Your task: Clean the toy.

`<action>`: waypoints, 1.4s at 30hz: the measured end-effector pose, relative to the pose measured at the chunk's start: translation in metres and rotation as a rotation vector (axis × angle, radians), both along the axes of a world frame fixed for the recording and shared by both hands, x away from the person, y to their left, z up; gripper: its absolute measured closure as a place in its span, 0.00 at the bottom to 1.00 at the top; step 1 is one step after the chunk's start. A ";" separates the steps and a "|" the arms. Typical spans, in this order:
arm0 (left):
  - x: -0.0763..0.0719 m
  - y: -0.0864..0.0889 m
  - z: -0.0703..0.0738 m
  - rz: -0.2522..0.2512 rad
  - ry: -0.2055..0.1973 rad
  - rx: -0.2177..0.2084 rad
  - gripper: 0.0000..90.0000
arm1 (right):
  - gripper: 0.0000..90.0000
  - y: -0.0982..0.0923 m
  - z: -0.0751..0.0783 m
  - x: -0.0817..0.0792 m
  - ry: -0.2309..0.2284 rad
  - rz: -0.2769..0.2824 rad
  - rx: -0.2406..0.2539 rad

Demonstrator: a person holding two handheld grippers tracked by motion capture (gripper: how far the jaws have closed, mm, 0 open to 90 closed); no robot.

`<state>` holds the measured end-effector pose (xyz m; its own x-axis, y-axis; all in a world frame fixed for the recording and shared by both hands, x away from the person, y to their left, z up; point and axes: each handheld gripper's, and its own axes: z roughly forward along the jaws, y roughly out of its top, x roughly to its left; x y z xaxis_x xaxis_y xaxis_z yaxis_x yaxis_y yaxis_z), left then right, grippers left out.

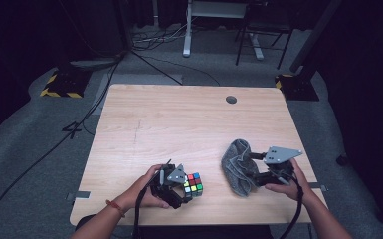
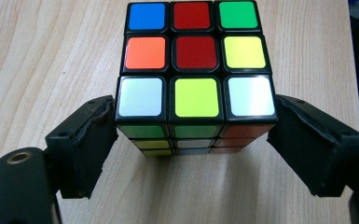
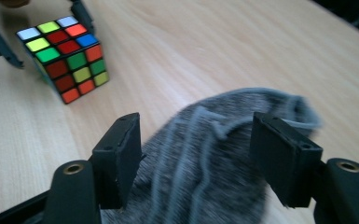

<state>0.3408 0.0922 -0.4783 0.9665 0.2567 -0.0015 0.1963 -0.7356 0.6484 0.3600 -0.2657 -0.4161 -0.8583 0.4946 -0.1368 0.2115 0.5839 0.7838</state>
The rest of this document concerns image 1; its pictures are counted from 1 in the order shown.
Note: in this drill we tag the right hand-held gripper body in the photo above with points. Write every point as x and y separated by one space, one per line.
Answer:
280 174

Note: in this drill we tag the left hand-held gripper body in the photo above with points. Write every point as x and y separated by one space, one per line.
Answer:
164 189

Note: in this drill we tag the multicoloured puzzle cube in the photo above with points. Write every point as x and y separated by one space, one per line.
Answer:
194 186

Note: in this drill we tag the grey cloth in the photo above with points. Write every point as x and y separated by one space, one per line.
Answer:
237 169

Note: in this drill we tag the person's left hand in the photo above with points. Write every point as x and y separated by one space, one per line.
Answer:
142 194

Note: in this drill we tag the person's right hand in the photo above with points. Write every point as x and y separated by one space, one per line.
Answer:
295 191

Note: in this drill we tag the grey tape piece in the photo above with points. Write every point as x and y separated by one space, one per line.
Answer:
81 195
320 186

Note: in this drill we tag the person's dark clothing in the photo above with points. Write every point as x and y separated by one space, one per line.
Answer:
209 233

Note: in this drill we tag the grey round table grommet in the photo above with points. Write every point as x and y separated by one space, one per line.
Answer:
231 99

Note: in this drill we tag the black yellow striped stand base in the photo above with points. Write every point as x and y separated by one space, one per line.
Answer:
298 88
64 83

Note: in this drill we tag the person's dark-clad knee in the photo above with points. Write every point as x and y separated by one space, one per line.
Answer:
83 221

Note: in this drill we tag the grey flat stand base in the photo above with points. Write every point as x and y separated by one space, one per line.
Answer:
94 63

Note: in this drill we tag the black metal chair frame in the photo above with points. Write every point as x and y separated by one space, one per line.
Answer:
267 28

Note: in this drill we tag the dark slanted stand post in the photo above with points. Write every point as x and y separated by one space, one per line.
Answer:
315 35

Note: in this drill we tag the white desk frame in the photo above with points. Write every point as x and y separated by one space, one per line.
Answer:
187 36

